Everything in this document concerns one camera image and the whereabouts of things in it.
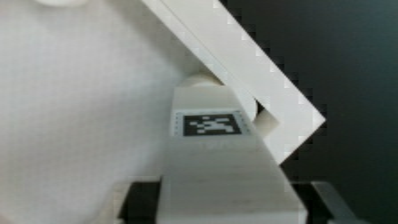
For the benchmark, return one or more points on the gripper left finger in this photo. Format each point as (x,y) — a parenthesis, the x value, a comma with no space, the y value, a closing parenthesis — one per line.
(139,206)

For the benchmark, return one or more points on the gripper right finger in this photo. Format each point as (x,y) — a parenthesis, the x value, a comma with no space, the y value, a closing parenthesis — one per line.
(327,208)

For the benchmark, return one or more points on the white desk leg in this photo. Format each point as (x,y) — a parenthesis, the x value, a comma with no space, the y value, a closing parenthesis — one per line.
(224,186)

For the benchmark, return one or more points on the white desk top tray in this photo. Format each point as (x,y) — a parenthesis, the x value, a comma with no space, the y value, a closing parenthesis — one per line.
(96,55)

